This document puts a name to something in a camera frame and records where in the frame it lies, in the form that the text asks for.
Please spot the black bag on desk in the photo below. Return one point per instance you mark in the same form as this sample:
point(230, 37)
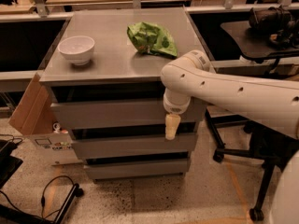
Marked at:
point(268, 21)

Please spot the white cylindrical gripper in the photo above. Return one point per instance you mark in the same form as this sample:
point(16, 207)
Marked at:
point(176, 106)

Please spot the black equipment left edge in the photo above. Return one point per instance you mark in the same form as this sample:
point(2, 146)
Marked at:
point(8, 164)

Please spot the white ceramic bowl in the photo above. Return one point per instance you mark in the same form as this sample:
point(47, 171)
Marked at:
point(78, 49)

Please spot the grey drawer cabinet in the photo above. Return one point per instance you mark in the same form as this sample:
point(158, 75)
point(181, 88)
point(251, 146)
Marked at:
point(117, 72)

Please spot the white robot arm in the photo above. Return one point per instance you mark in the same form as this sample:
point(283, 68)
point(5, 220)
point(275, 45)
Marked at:
point(269, 102)

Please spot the grey drawer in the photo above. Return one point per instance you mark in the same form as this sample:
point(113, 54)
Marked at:
point(108, 114)
point(132, 146)
point(136, 169)

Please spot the green chip bag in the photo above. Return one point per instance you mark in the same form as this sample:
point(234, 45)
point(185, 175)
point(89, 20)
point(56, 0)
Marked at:
point(153, 39)

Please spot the brown cardboard box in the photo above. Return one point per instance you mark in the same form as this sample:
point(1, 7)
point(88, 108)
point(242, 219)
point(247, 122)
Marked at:
point(34, 120)

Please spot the grey middle drawer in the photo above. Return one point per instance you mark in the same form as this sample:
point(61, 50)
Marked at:
point(132, 146)

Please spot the grey top drawer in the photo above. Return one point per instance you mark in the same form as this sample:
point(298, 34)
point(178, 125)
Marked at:
point(108, 114)

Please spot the grey bottom drawer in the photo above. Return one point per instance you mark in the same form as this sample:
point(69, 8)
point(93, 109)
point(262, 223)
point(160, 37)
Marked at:
point(136, 169)

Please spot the black office chair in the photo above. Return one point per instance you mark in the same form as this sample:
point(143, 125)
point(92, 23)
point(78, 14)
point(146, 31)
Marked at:
point(274, 148)

